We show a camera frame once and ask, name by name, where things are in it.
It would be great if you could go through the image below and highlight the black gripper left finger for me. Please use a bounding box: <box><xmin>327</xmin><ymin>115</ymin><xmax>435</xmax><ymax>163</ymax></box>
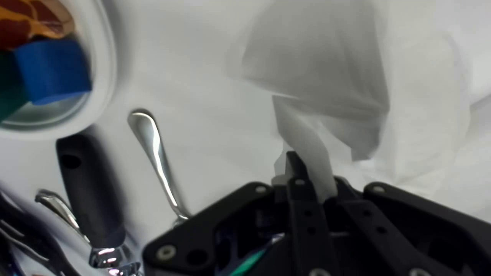
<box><xmin>142</xmin><ymin>149</ymin><xmax>341</xmax><ymax>276</ymax></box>

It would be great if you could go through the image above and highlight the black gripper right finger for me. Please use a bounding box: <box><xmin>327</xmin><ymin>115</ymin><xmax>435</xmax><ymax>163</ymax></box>
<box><xmin>326</xmin><ymin>175</ymin><xmax>491</xmax><ymax>276</ymax></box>

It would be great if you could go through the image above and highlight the white tissue paper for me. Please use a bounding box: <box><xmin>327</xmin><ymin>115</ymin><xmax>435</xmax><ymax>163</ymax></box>
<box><xmin>224</xmin><ymin>0</ymin><xmax>491</xmax><ymax>212</ymax></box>

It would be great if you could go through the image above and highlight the white rimmed glass bowl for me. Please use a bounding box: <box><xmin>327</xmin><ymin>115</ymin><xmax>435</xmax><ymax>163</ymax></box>
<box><xmin>0</xmin><ymin>0</ymin><xmax>120</xmax><ymax>143</ymax></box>

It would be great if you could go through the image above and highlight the blue block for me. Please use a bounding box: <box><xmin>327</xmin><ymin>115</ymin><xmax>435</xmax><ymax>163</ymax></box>
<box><xmin>13</xmin><ymin>37</ymin><xmax>94</xmax><ymax>107</ymax></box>

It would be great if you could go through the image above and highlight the green block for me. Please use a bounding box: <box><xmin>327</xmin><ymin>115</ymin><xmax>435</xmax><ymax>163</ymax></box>
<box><xmin>0</xmin><ymin>49</ymin><xmax>31</xmax><ymax>123</ymax></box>

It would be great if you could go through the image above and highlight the red orange patterned block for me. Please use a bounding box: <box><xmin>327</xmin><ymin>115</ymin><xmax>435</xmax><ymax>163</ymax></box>
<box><xmin>0</xmin><ymin>0</ymin><xmax>79</xmax><ymax>51</ymax></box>

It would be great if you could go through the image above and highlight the silver spoon handle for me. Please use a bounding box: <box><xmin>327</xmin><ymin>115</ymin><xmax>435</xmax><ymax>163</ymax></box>
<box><xmin>126</xmin><ymin>109</ymin><xmax>192</xmax><ymax>222</ymax></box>

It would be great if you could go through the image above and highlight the black handled chrome tool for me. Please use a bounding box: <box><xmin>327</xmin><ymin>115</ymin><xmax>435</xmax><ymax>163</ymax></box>
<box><xmin>34</xmin><ymin>134</ymin><xmax>145</xmax><ymax>276</ymax></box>

